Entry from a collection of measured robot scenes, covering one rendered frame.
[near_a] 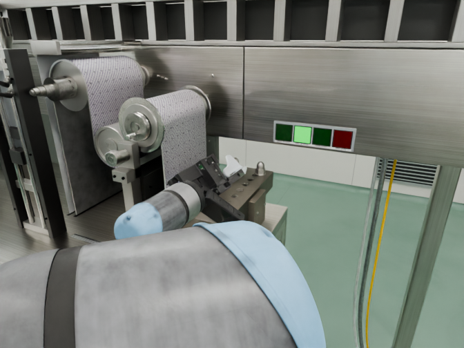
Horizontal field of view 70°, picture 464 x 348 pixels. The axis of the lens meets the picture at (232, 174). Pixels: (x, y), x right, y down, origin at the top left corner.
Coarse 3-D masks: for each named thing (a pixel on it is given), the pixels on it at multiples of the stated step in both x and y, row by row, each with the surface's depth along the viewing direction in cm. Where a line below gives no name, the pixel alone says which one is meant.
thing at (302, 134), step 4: (296, 128) 103; (300, 128) 103; (304, 128) 102; (308, 128) 102; (296, 132) 104; (300, 132) 103; (304, 132) 103; (308, 132) 102; (296, 136) 104; (300, 136) 104; (304, 136) 103; (308, 136) 103; (296, 140) 105; (300, 140) 104; (304, 140) 104; (308, 140) 103
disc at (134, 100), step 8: (128, 104) 87; (144, 104) 85; (152, 104) 84; (120, 112) 89; (152, 112) 84; (120, 120) 90; (160, 120) 84; (120, 128) 91; (160, 128) 85; (160, 136) 86; (152, 144) 88; (160, 144) 87; (144, 152) 90
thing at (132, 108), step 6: (126, 108) 87; (132, 108) 86; (138, 108) 85; (144, 108) 84; (126, 114) 88; (144, 114) 85; (150, 114) 84; (150, 120) 85; (156, 126) 85; (156, 132) 86; (150, 138) 87; (156, 138) 87; (138, 144) 90; (144, 144) 89; (150, 144) 88
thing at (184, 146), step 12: (192, 120) 99; (204, 120) 106; (168, 132) 89; (180, 132) 94; (192, 132) 100; (204, 132) 107; (168, 144) 90; (180, 144) 95; (192, 144) 101; (204, 144) 109; (168, 156) 91; (180, 156) 96; (192, 156) 102; (204, 156) 110; (168, 168) 92; (180, 168) 97
